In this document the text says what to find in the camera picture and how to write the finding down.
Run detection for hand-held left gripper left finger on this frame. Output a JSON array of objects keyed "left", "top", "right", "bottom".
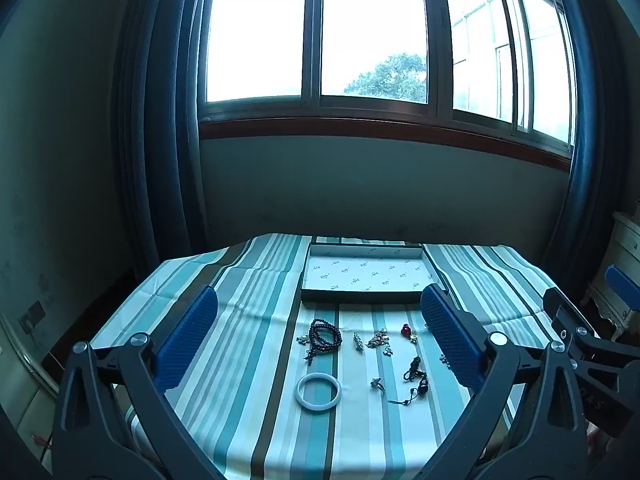
[{"left": 51, "top": 286, "right": 221, "bottom": 480}]

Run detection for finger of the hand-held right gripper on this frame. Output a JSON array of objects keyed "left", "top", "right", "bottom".
[
  {"left": 603, "top": 265, "right": 640, "bottom": 307},
  {"left": 542, "top": 287, "right": 640, "bottom": 370}
]

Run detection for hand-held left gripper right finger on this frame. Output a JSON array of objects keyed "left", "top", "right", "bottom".
[{"left": 420, "top": 284, "right": 591, "bottom": 480}]

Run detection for black cord pendant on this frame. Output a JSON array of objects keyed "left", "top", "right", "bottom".
[{"left": 389, "top": 356, "right": 430, "bottom": 406}]

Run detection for shallow printed cardboard box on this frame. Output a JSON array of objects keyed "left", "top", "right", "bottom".
[{"left": 300, "top": 242, "right": 450, "bottom": 305}]

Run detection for white jade bangle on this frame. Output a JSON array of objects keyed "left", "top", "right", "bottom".
[{"left": 294, "top": 374, "right": 343, "bottom": 414}]

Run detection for dark red bead bracelet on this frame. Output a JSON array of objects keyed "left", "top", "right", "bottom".
[{"left": 304, "top": 317, "right": 344, "bottom": 364}]

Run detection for white carved cabinet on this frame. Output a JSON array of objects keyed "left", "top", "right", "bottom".
[{"left": 581, "top": 211, "right": 640, "bottom": 342}]

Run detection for striped tablecloth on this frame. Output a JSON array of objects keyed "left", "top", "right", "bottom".
[{"left": 90, "top": 232, "right": 568, "bottom": 480}]

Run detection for dark blue curtain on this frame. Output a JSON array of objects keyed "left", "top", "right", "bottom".
[
  {"left": 541, "top": 0, "right": 622, "bottom": 307},
  {"left": 112, "top": 0, "right": 222, "bottom": 282}
]

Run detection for wall socket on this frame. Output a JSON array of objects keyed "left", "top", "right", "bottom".
[{"left": 17, "top": 300, "right": 47, "bottom": 334}]

